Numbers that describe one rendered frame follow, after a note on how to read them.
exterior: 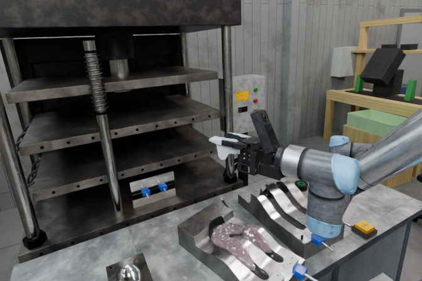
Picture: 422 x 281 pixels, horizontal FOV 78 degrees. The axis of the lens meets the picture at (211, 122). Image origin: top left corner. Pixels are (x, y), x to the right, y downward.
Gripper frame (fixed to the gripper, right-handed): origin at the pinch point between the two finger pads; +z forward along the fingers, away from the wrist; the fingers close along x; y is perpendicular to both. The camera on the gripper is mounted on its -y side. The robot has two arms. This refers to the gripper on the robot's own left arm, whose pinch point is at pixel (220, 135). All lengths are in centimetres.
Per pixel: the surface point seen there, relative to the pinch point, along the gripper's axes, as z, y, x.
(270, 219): 6, 52, 52
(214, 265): 13, 60, 17
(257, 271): -3, 58, 24
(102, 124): 81, 10, 7
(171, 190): 72, 57, 46
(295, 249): -9, 57, 46
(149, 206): 75, 63, 31
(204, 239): 23, 56, 22
